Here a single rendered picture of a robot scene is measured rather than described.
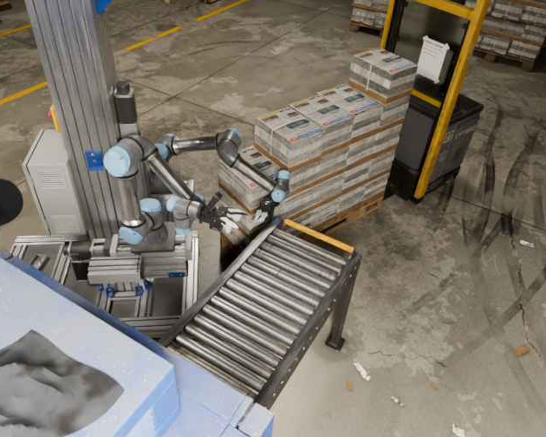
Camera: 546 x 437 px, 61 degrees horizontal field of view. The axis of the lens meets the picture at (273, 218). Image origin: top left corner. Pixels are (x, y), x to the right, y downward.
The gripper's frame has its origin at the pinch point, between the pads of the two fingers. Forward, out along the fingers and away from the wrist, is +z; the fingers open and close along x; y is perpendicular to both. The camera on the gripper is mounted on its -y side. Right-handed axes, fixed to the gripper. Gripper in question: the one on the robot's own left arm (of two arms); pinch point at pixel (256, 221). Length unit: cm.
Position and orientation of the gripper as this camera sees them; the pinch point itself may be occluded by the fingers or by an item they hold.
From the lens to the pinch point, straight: 272.9
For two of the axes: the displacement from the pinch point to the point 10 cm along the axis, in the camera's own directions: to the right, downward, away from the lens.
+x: 8.6, 3.7, -3.5
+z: -5.1, 5.4, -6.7
